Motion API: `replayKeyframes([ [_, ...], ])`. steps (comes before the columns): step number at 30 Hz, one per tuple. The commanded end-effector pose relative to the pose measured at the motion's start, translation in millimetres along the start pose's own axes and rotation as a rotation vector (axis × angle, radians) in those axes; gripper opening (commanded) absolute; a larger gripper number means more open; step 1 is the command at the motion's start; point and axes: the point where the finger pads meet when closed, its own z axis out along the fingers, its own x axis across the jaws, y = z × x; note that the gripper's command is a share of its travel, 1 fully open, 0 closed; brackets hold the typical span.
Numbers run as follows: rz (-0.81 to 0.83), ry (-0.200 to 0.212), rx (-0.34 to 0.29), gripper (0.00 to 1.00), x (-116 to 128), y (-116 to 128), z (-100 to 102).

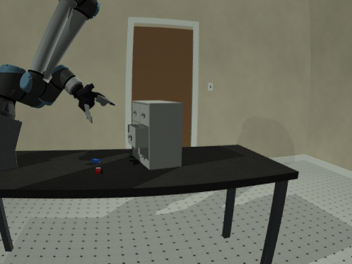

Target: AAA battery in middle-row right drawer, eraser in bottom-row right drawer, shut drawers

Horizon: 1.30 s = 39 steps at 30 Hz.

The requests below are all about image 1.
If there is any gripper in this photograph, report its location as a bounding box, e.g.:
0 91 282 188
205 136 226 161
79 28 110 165
71 83 115 123

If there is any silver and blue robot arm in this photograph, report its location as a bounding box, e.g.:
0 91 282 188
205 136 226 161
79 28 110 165
0 0 100 119

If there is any grey chest of drawers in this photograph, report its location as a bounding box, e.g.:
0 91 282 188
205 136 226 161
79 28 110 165
132 100 183 170

